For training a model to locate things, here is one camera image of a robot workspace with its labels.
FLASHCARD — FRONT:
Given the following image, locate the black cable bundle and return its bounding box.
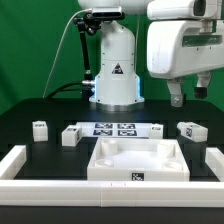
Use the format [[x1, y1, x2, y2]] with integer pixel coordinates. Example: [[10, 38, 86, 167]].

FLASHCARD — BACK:
[[46, 82, 85, 100]]

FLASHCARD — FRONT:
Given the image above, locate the white U-shaped fence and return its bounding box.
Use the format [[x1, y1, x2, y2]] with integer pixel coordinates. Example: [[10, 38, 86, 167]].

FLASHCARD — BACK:
[[0, 145, 224, 208]]

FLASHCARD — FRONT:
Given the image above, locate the white camera cable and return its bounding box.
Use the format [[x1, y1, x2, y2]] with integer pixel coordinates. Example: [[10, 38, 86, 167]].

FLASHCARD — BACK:
[[41, 8, 93, 98]]

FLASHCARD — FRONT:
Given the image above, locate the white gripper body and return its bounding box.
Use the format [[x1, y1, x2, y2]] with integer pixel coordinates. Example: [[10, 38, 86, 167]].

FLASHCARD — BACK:
[[147, 20, 224, 79]]

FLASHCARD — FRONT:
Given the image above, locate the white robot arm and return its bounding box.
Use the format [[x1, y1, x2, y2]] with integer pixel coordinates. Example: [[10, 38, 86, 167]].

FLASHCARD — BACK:
[[78, 0, 224, 111]]

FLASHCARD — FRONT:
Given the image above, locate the white square tabletop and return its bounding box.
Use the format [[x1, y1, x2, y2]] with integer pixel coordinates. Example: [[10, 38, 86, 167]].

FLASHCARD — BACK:
[[87, 138, 190, 182]]

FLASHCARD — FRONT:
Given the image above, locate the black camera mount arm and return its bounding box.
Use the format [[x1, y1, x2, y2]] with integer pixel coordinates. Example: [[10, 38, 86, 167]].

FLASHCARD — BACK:
[[73, 13, 100, 99]]

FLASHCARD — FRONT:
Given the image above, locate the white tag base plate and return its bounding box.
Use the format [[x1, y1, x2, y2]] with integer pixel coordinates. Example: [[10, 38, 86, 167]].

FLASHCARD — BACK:
[[77, 122, 151, 138]]

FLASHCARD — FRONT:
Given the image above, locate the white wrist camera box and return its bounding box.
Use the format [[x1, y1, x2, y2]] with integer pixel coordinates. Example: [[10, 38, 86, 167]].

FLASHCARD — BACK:
[[147, 0, 224, 20]]

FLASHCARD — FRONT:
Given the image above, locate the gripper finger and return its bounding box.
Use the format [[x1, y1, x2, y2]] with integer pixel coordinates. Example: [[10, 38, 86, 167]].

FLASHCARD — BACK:
[[167, 78, 184, 107], [194, 71, 211, 99]]

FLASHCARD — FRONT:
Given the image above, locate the grey camera on mount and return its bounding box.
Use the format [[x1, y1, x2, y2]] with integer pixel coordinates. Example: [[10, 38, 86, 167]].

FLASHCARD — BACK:
[[92, 6, 122, 18]]

